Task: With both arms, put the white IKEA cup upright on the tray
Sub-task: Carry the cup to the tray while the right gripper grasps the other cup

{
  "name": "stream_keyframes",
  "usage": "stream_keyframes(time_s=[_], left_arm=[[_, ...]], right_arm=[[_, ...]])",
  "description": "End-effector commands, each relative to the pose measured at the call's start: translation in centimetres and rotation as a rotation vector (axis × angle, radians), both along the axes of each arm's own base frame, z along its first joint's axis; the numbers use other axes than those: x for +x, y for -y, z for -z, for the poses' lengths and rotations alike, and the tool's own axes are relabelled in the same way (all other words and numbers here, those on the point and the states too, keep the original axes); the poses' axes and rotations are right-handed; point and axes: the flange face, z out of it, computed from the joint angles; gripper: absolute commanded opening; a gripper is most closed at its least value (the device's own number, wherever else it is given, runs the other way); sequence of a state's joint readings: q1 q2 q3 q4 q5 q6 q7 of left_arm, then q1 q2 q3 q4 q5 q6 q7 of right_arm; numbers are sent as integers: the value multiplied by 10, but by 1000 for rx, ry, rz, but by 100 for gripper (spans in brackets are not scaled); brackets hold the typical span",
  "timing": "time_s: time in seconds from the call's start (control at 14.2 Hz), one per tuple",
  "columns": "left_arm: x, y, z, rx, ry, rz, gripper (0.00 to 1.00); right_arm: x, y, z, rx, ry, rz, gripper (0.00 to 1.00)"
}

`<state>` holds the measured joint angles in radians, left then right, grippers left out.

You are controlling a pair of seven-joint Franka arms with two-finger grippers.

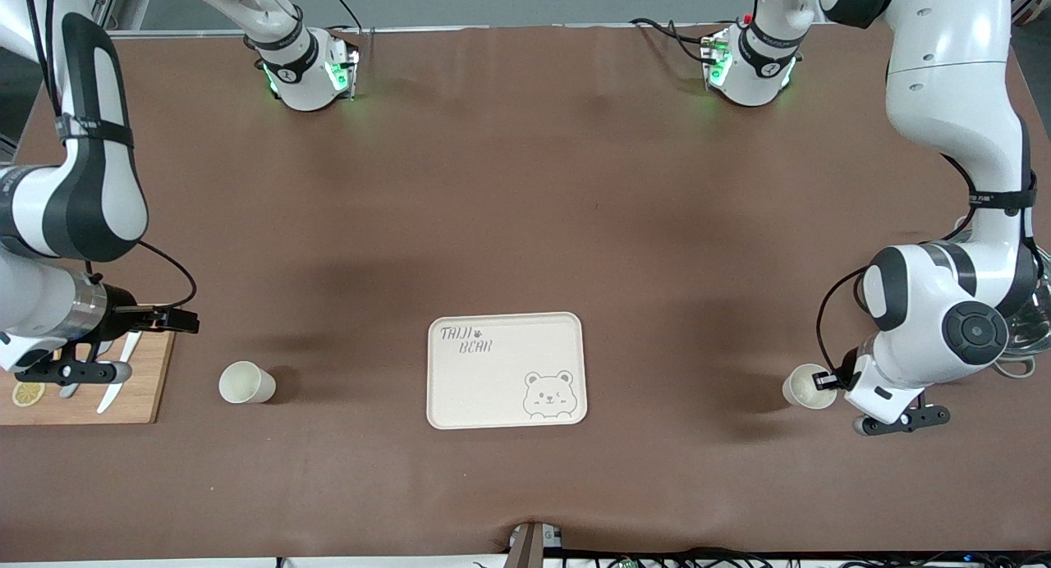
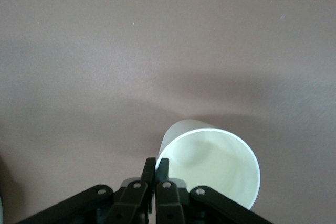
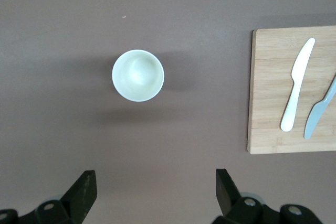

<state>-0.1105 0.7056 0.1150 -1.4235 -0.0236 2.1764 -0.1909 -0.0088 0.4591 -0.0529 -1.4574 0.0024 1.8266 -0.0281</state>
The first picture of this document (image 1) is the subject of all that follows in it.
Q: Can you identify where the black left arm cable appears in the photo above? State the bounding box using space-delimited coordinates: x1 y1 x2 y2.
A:
815 264 875 380

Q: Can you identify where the black left base cable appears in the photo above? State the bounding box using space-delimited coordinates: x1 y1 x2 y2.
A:
629 16 717 65

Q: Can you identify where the white plastic cup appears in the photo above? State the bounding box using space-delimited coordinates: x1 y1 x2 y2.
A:
218 360 278 405
782 363 838 410

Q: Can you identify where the cream bear print tray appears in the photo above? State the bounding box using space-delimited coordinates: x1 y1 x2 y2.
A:
426 311 589 430

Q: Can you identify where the black base cable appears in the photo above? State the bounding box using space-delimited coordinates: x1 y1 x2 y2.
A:
319 0 364 34
629 16 717 65

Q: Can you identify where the bamboo cutting board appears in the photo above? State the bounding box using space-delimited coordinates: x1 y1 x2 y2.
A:
0 326 177 426

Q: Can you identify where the grey plastic knife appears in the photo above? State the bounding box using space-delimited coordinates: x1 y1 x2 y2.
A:
59 338 116 400

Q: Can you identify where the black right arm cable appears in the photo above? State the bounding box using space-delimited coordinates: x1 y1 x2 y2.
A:
89 240 199 310

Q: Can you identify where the white plastic knife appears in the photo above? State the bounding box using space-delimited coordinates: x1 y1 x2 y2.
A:
97 330 143 415

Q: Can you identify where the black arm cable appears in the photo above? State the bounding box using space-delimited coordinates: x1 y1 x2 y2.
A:
89 240 199 310
815 264 875 380

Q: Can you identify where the grey cooking pot glass lid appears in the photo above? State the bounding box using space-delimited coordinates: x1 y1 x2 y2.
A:
989 281 1051 380

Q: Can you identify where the table edge mount bracket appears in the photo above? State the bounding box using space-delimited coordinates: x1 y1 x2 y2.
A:
503 520 567 568

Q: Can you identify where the black right base cable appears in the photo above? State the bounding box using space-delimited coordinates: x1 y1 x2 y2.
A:
319 0 364 34

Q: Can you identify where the brown table cover cloth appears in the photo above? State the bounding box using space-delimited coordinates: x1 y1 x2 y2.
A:
0 22 1051 562

